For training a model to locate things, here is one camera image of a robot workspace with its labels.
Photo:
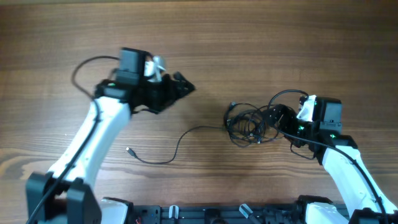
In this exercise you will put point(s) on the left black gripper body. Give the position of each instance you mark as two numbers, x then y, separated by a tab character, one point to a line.
156	94

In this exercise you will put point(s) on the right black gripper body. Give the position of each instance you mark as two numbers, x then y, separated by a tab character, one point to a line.
288	123

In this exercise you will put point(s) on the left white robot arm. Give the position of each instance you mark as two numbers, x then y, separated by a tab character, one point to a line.
64	194

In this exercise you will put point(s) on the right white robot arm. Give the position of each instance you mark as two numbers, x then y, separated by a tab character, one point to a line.
318	125

